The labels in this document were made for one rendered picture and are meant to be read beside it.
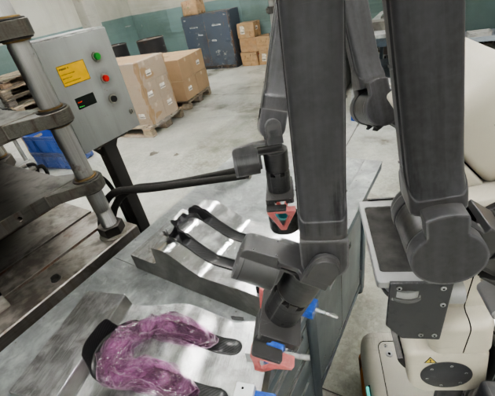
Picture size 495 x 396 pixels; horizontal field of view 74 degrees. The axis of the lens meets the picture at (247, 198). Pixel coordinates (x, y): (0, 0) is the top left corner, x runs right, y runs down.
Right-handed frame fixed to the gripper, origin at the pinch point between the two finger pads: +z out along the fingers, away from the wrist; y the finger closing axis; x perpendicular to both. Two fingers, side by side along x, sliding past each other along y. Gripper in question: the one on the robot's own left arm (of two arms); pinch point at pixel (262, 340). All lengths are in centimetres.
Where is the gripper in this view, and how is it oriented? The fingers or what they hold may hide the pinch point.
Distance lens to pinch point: 62.2
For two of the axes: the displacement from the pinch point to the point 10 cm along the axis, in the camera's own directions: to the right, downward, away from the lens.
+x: 9.5, 3.2, 0.6
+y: -1.4, 5.7, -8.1
